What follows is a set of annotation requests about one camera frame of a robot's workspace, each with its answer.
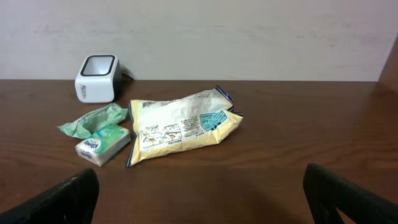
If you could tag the yellow white snack bag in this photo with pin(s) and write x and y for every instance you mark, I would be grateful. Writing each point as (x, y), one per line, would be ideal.
(165, 127)

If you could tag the light green wrapper pack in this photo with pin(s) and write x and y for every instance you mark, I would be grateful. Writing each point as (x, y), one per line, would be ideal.
(86, 125)

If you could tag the teal Kleenex tissue pack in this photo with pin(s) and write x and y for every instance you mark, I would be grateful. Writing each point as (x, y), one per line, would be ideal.
(103, 144)

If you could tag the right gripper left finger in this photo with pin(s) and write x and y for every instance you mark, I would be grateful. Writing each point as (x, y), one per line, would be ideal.
(71, 201)

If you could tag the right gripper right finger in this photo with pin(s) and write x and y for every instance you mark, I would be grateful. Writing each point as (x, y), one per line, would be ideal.
(328, 193)

